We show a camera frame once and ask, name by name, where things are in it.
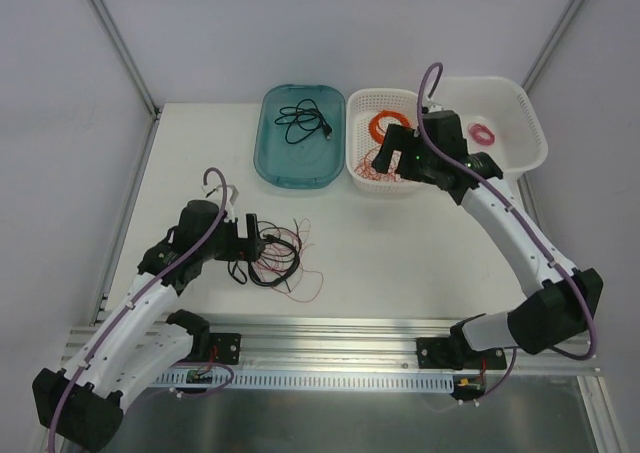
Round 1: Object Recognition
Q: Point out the white deep plastic tub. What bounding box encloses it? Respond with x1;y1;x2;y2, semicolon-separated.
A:
432;76;548;187

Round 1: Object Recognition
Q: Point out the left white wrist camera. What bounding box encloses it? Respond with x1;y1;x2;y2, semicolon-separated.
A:
202;184;239;223

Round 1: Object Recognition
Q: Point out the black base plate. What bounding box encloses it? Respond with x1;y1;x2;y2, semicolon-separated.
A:
415;337;507;371
204;332;242;365

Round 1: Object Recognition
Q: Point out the thin pink wire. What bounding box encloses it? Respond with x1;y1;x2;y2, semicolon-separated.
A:
249;216;325;304

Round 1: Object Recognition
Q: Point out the right aluminium frame post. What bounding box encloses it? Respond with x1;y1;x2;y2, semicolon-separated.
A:
521;0;588;93

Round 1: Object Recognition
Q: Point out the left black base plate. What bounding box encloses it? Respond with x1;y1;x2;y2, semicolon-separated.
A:
204;332;242;365

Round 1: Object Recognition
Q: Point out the black USB cable in tray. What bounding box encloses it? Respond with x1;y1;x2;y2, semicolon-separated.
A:
275;98;335;146

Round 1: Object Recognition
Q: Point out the aluminium mounting rail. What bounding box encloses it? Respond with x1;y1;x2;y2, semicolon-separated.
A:
60;312;603;377

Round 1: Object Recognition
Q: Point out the thin red wire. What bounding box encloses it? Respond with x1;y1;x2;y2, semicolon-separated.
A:
353;145;409;185

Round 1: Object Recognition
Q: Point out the aluminium frame post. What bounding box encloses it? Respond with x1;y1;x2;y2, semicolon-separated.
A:
521;0;588;93
87;0;161;118

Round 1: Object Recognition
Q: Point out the orange wire coil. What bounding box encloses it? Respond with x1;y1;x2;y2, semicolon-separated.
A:
368;110;416;147

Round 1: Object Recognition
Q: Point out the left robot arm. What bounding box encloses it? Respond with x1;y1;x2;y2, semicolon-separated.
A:
32;199;265;452

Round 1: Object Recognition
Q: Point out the white perforated basket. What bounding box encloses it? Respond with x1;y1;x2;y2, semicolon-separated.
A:
345;88;421;195

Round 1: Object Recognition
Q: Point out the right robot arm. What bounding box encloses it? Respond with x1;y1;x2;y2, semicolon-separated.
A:
372;110;603;370

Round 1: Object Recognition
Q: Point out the pink wire coil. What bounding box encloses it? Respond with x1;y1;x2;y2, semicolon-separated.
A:
467;122;497;145

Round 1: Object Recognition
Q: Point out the teal plastic tray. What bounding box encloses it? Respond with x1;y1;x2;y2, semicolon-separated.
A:
253;84;346;190

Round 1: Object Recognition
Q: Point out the left aluminium frame post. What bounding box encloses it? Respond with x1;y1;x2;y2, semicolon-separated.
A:
87;0;161;118

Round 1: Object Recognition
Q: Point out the white slotted cable duct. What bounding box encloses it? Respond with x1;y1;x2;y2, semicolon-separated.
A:
152;368;454;394

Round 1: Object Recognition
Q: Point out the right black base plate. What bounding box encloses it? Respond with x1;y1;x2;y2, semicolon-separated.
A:
415;337;507;371

